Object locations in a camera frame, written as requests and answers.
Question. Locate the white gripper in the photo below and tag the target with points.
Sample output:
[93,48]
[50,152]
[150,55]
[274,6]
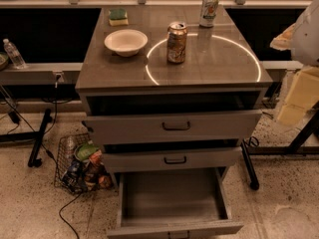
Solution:
[308,39]

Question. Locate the grey bottom drawer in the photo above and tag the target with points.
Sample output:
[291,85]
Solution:
[173,204]

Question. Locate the grey drawer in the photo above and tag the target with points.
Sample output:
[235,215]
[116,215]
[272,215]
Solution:
[172,127]
[172,159]
[173,204]

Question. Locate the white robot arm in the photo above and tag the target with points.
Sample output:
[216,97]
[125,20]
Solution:
[302,40]

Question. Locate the grey middle drawer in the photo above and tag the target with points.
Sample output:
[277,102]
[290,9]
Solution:
[172,159]

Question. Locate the grey drawer cabinet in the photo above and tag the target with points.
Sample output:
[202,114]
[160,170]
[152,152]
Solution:
[220,73]

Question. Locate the grey top drawer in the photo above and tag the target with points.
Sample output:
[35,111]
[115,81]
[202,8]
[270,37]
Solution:
[172,127]

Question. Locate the black stand leg right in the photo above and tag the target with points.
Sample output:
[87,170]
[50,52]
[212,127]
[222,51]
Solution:
[254,183]

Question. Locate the black stand leg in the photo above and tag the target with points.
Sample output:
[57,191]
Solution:
[254,183]
[34,160]

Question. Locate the white green soda can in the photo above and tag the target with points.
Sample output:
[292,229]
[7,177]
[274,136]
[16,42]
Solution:
[208,12]

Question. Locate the gold soda can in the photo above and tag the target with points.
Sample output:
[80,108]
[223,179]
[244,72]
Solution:
[176,42]

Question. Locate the white bowl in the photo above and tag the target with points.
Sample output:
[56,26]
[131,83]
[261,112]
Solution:
[126,43]

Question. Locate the green yellow sponge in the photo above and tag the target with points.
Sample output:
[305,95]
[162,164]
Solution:
[118,17]

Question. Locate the orange snack packet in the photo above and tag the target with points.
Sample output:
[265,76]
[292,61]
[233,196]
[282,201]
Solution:
[96,158]

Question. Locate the green lidded cup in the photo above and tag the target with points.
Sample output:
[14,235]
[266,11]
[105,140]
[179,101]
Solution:
[84,151]

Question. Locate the black stand leg left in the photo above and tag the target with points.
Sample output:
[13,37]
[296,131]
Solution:
[34,160]

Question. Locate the clear plastic water bottle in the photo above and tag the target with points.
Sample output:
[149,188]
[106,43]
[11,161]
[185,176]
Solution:
[14,54]

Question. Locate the wire basket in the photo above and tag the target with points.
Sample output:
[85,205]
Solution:
[79,176]

